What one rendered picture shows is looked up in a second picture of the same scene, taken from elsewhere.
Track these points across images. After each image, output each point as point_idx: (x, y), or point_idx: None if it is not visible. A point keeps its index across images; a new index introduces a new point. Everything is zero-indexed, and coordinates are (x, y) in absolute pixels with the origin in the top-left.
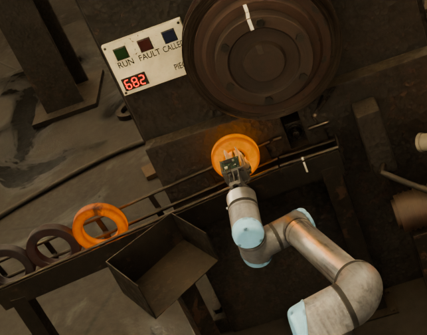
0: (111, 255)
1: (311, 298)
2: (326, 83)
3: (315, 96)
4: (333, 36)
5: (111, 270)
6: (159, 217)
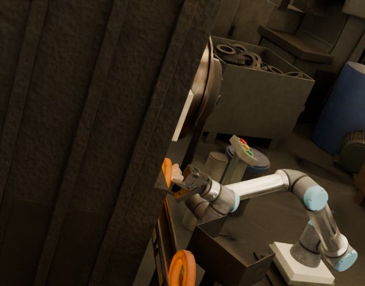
0: None
1: (312, 183)
2: None
3: None
4: None
5: (244, 273)
6: (176, 243)
